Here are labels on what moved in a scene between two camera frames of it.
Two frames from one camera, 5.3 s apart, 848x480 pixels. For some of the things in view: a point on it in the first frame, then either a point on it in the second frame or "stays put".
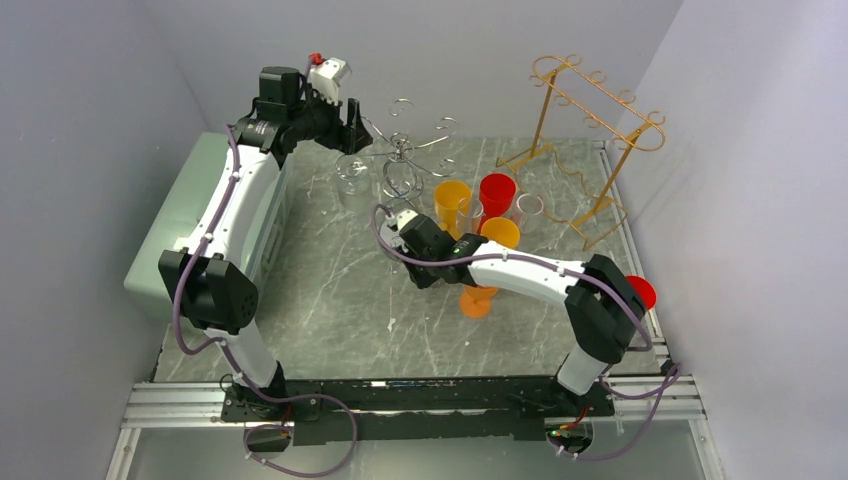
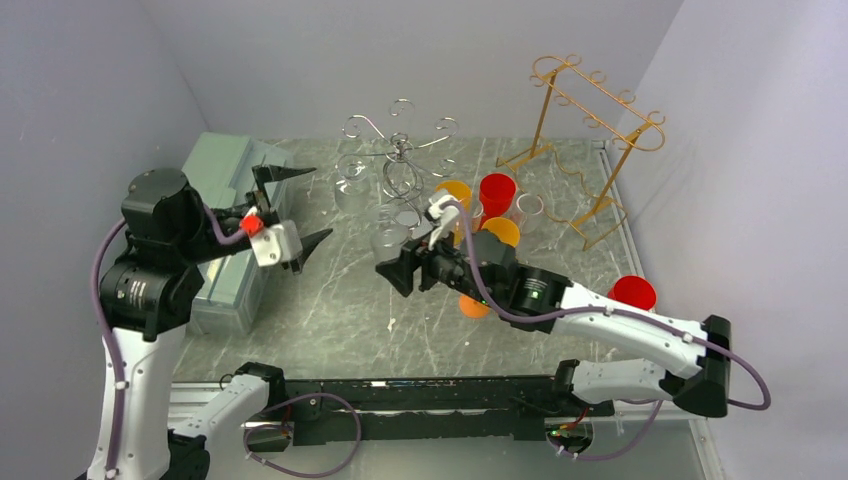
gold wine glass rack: [582, 147] stays put
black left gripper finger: [357, 134] -> [268, 173]
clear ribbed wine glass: [354, 182] stays put
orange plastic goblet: [475, 302] stays put
